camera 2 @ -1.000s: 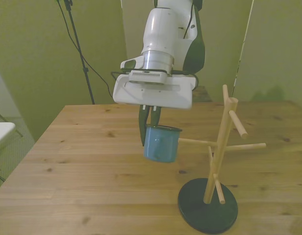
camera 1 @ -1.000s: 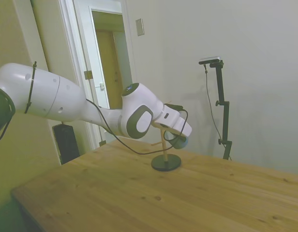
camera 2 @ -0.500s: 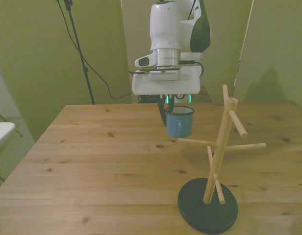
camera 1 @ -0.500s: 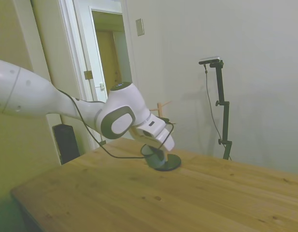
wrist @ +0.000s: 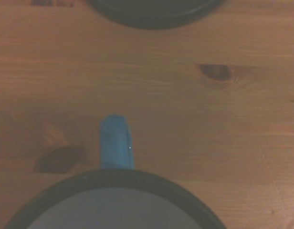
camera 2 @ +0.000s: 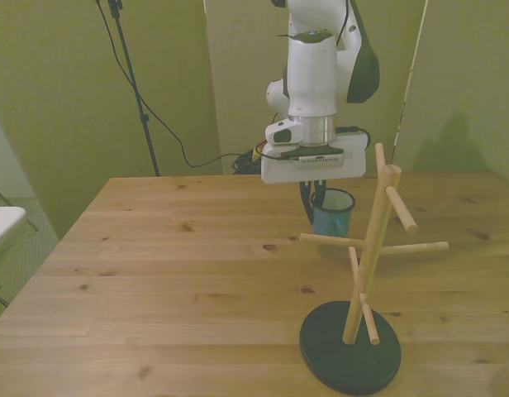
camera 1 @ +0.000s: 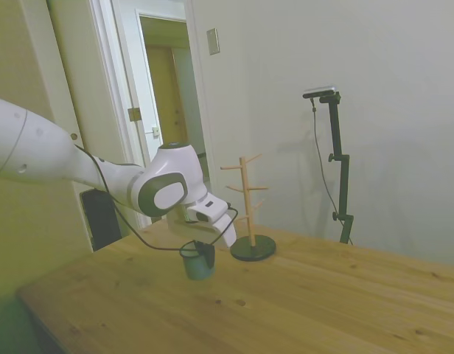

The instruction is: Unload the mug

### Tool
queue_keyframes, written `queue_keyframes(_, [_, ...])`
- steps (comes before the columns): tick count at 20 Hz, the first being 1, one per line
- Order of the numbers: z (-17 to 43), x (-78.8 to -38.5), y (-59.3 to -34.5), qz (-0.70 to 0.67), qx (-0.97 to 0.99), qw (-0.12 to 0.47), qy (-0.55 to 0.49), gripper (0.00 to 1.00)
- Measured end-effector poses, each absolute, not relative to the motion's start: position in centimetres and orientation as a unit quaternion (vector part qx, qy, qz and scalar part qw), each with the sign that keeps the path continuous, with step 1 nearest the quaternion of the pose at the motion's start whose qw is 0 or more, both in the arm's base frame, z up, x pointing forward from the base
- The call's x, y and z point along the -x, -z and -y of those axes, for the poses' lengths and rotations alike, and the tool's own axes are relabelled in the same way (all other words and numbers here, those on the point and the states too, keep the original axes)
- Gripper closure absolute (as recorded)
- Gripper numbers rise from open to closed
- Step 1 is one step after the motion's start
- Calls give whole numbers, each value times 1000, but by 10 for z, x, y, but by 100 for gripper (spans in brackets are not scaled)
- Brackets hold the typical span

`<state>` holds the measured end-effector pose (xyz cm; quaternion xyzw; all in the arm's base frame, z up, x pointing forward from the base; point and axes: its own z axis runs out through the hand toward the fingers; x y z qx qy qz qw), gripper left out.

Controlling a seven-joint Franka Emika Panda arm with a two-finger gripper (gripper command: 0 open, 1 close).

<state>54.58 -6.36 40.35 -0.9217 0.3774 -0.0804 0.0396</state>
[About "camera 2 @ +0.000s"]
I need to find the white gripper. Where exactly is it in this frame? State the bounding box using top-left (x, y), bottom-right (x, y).
top-left (260, 131), bottom-right (369, 225)

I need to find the blue enamel mug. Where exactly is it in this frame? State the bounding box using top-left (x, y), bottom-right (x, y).
top-left (309, 187), bottom-right (358, 239)

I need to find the wooden mug tree black base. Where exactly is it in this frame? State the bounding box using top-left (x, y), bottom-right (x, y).
top-left (298, 142), bottom-right (450, 396)

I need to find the black tripod pole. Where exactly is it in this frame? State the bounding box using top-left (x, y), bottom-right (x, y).
top-left (94, 0), bottom-right (162, 178)

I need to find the white folding table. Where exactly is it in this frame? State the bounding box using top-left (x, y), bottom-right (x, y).
top-left (0, 184), bottom-right (40, 308)

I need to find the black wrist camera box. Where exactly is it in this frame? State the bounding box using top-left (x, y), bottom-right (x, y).
top-left (278, 146), bottom-right (347, 171)

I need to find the bundle of black cables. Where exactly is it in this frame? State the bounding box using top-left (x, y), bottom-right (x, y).
top-left (231, 141), bottom-right (269, 175)

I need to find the black tripod camera cable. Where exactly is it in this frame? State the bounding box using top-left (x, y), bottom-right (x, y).
top-left (96, 0), bottom-right (241, 169)

